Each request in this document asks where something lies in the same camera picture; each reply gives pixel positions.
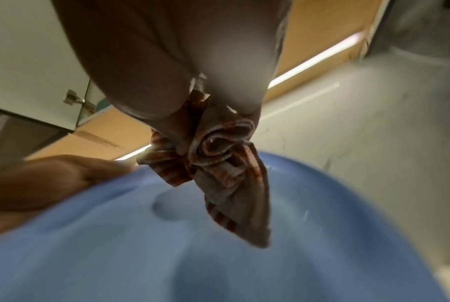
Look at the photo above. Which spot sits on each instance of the LED light strip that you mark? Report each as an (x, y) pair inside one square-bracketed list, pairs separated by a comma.
[(314, 60)]

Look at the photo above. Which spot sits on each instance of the red checkered cloth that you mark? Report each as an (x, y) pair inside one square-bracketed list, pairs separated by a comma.
[(236, 188)]

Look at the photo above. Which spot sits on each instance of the person's right hand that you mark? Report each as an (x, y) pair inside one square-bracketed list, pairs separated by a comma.
[(154, 53)]

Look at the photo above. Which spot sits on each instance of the light blue plate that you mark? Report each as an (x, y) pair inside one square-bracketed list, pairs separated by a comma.
[(135, 250)]

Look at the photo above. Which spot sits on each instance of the person's left hand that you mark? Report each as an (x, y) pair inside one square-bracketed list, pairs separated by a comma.
[(34, 185)]

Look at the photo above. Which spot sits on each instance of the metal cabinet door hinge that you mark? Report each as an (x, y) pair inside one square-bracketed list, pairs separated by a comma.
[(73, 97)]

